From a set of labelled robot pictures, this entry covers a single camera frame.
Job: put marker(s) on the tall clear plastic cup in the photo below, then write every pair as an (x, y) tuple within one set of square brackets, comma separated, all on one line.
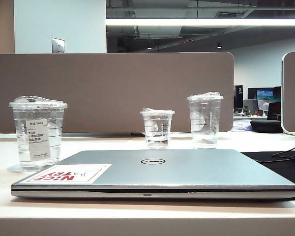
[(205, 123)]

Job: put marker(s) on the long ceiling light strip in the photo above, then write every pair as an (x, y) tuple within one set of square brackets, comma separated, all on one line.
[(199, 22)]

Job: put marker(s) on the black sign with numeral two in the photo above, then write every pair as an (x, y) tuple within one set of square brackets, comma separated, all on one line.
[(239, 96)]

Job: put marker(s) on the computer monitor with blue picture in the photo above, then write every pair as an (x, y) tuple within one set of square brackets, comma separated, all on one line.
[(264, 98)]

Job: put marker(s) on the black desk mat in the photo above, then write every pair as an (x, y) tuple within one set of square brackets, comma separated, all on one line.
[(273, 172)]

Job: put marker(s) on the metal wall switch plate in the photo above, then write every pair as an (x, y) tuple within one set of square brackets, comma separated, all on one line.
[(58, 45)]

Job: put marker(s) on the silver closed Dell laptop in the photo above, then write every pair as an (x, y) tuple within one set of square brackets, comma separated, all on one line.
[(186, 169)]

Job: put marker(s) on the short clear plastic cup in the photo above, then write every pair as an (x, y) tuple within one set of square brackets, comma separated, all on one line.
[(157, 132)]

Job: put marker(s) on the blue patterned cloth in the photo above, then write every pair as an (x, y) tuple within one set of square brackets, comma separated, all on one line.
[(240, 127)]

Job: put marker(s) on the black round cushion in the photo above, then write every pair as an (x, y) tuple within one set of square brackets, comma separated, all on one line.
[(265, 125)]

